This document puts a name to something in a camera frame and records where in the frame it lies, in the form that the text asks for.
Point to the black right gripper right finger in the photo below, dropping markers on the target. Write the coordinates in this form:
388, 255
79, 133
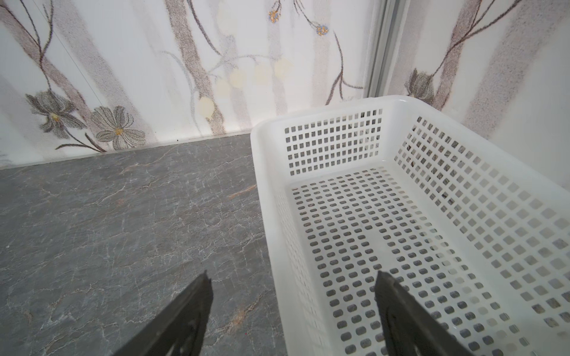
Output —
407, 328

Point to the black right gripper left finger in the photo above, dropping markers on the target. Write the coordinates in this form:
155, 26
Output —
180, 328

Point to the white plastic laundry basket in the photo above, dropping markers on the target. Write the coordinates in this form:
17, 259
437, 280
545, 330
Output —
391, 184

